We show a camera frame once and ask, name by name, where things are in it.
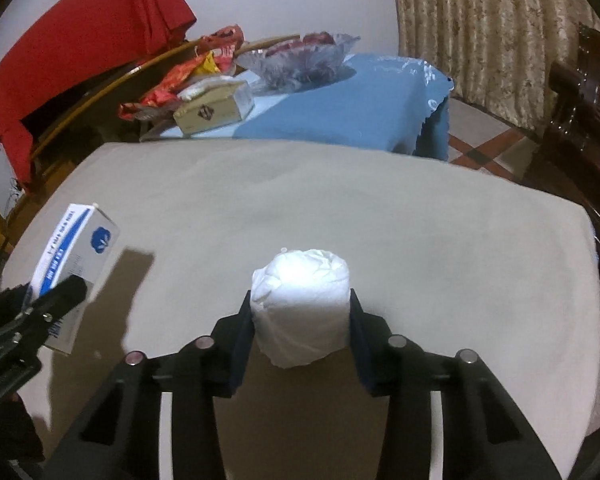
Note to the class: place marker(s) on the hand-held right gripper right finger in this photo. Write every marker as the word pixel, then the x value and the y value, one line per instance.
pixel 362 345

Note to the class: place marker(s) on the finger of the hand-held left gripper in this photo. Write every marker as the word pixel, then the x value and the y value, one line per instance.
pixel 62 297

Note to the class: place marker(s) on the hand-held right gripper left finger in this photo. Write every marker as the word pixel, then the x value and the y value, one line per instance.
pixel 242 342

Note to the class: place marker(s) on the white box with blue stripes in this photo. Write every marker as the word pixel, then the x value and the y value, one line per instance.
pixel 80 250

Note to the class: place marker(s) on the white tissue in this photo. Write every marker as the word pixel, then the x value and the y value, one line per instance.
pixel 300 300

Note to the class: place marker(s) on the beige table cover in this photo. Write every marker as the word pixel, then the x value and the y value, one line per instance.
pixel 330 200

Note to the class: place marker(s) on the light wooden round table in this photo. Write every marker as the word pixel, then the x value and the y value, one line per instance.
pixel 70 125

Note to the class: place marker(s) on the blue tablecloth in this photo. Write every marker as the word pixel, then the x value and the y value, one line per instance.
pixel 330 115

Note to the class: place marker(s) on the wooden tissue box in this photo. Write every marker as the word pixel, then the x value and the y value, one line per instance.
pixel 210 107

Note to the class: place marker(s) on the red snack packets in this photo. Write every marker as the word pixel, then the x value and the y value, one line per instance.
pixel 180 80

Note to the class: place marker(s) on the red cloth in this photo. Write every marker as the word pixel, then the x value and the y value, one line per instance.
pixel 80 45

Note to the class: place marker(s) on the clear plastic bag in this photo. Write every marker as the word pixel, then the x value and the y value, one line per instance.
pixel 295 62

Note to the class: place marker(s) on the dark wooden armchair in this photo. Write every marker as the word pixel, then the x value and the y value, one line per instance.
pixel 575 150

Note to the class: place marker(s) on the beige patterned curtain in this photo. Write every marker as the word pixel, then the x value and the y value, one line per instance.
pixel 480 30

